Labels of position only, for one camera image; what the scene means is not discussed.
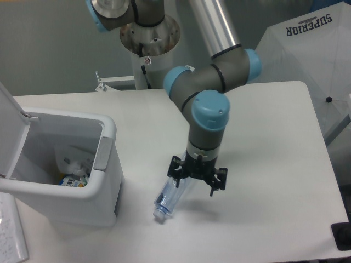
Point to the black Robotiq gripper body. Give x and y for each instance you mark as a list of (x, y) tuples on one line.
[(199, 169)]

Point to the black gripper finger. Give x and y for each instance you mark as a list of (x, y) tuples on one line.
[(216, 179), (175, 170)]

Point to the clear plastic bottle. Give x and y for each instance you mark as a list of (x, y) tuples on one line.
[(169, 196)]

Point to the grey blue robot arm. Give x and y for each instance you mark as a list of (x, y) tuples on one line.
[(198, 94)]

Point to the white trash can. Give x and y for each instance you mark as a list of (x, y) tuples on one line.
[(35, 178)]

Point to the blue yellow snack packet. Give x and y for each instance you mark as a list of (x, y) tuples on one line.
[(71, 181)]

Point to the black device at table edge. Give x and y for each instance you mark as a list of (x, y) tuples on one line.
[(341, 233)]

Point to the white Superior umbrella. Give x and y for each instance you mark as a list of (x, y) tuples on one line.
[(314, 49)]

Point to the white metal base frame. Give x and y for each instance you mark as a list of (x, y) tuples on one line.
[(123, 80)]

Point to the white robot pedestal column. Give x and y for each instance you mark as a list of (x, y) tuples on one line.
[(151, 45)]

